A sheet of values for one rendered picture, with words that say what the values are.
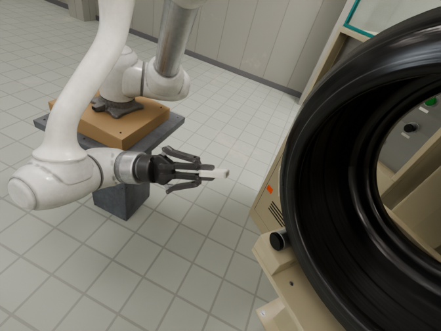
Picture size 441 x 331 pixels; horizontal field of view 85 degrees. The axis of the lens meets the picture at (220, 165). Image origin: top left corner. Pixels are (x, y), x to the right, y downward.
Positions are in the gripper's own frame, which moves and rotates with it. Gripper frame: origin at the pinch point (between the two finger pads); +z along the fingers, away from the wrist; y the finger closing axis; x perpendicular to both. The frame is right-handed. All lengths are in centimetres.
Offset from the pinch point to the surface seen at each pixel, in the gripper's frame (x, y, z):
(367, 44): 10.4, -24.2, 28.2
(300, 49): -332, -82, 14
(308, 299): 0.4, 31.0, 23.6
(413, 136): -50, -2, 58
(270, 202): -92, 47, 4
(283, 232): -0.8, 14.1, 16.8
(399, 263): -7.0, 22.0, 43.7
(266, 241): -2.4, 18.3, 12.8
